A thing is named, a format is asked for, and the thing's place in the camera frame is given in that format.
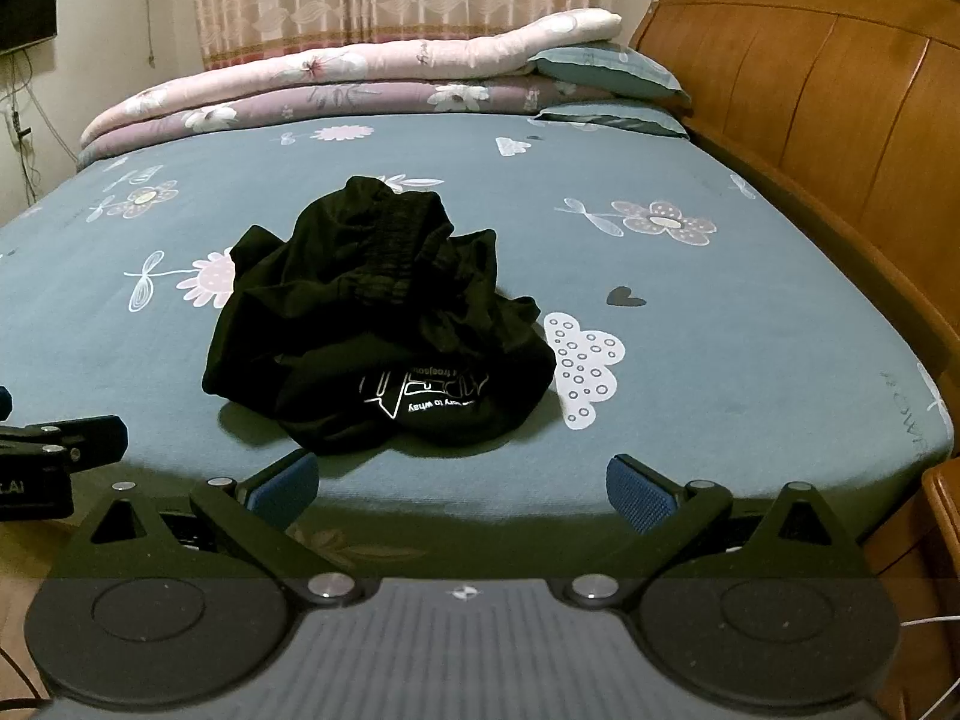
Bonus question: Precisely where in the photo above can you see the wooden headboard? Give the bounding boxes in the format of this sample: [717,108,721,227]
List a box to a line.
[628,0,960,458]

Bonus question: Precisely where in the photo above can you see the large teal pillow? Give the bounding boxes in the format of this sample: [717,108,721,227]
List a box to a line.
[527,41,692,110]

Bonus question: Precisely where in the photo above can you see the wall television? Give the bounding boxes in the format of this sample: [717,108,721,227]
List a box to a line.
[0,0,59,55]

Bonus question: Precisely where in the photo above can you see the black pants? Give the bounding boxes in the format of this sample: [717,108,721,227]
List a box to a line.
[202,175,557,457]

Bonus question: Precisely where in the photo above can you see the wooden nightstand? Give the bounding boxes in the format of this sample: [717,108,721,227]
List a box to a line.
[862,457,960,616]

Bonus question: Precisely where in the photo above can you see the pink floral quilt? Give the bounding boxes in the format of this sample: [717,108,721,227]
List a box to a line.
[81,9,623,147]

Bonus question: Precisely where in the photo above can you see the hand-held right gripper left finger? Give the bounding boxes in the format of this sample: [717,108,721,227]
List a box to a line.
[58,449,365,608]

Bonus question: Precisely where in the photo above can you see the wall cables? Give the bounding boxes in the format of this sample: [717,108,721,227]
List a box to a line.
[0,52,46,203]

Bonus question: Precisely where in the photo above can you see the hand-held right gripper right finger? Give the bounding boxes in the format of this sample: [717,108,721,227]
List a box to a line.
[564,454,877,608]

